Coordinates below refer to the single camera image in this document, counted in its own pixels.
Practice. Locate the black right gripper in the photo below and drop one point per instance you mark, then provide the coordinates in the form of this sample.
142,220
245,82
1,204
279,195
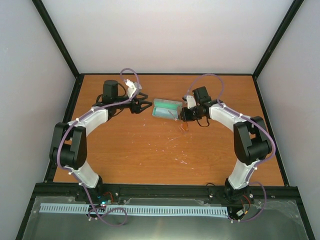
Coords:
186,117

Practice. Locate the metal front plate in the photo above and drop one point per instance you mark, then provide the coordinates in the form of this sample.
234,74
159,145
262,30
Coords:
271,220

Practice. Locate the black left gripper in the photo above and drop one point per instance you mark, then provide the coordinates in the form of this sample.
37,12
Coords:
137,108

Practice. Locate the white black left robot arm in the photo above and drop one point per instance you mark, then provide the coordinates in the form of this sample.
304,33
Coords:
69,141

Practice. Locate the light blue cleaning cloth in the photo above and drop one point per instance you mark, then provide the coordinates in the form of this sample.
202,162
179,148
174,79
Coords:
162,112

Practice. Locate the grey leather glasses case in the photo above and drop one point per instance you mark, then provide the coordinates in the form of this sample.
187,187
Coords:
157,102

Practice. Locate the red thin-frame sunglasses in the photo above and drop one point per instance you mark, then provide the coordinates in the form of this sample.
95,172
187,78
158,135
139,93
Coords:
182,125

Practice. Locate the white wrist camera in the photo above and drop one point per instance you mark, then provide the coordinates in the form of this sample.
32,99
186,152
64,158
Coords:
190,101
133,88

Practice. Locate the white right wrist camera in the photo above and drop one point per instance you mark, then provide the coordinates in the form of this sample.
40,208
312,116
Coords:
190,101

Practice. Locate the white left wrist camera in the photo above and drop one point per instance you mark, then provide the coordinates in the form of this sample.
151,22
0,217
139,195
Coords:
133,88

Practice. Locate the light blue slotted cable duct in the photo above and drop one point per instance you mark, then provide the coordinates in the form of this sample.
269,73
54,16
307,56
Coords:
139,210

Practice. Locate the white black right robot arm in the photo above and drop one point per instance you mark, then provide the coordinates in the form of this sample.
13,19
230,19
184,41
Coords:
252,143

